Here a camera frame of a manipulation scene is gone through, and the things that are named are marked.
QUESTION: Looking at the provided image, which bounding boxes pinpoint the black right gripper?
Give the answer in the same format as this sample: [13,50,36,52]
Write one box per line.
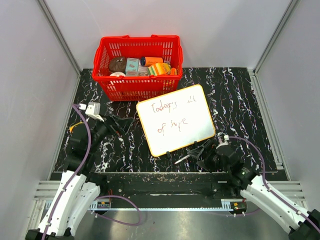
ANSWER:
[187,139,230,174]

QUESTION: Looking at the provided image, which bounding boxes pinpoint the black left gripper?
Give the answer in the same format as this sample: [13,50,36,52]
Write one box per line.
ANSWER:
[87,113,134,152]

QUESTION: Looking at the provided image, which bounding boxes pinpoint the red capped whiteboard marker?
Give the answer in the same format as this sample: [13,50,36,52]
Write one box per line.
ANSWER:
[174,154,190,165]

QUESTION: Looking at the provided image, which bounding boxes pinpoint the yellow framed whiteboard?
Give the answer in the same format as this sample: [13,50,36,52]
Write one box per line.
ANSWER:
[136,84,216,157]

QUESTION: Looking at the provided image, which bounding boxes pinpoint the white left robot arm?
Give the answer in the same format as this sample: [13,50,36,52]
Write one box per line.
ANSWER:
[25,115,134,240]

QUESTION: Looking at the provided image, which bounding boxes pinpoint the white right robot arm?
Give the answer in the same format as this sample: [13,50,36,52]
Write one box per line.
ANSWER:
[188,135,320,240]

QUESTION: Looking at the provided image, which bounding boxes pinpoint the white round container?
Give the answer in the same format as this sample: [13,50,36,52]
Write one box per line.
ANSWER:
[109,71,126,78]

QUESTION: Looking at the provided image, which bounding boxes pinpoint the orange juice carton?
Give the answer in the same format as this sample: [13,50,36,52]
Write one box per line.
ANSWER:
[69,121,83,133]

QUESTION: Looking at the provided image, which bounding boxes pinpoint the pink small box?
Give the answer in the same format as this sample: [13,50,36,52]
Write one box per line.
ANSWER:
[125,71,148,77]

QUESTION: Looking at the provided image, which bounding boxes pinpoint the red plastic shopping basket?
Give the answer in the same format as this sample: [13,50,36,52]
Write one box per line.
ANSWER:
[92,34,184,101]

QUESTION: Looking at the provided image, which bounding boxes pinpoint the brown round bread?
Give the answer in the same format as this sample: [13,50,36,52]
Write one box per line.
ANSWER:
[108,56,127,73]

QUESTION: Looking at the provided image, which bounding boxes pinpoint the teal small box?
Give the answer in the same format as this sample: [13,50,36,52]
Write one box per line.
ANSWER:
[125,57,140,73]

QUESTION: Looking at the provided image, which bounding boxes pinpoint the orange yellow snack box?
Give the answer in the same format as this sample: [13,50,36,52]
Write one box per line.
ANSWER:
[147,62,172,76]

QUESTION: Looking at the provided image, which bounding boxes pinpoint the orange cylindrical can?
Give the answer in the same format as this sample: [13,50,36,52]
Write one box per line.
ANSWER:
[140,56,164,67]

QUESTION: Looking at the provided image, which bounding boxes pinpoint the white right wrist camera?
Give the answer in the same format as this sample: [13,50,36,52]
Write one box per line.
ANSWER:
[216,134,230,148]

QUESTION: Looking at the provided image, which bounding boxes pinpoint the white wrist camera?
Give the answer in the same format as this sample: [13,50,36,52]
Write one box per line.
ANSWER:
[216,134,230,148]
[85,102,105,122]

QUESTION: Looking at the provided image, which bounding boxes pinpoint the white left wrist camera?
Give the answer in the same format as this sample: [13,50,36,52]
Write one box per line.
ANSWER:
[85,102,105,122]

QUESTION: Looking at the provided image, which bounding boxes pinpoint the grey cable duct rail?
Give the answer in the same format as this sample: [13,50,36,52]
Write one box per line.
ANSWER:
[87,195,243,212]

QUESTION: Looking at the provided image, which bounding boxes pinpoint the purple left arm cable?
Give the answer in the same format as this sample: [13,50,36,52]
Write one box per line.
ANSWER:
[41,103,143,240]

